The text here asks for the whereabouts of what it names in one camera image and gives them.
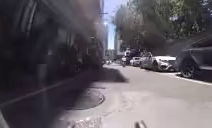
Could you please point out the pale car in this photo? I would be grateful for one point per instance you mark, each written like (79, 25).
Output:
(135, 61)

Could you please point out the trees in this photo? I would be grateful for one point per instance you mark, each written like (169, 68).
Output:
(160, 23)

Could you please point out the white car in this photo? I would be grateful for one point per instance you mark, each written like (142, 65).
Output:
(159, 62)

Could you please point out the pale distant building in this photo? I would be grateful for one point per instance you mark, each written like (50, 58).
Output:
(117, 43)

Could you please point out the dark grey car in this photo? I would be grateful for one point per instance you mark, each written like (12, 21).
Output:
(200, 60)

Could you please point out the round manhole cover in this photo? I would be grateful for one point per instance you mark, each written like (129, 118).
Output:
(85, 99)

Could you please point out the dark building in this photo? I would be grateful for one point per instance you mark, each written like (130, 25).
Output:
(44, 36)

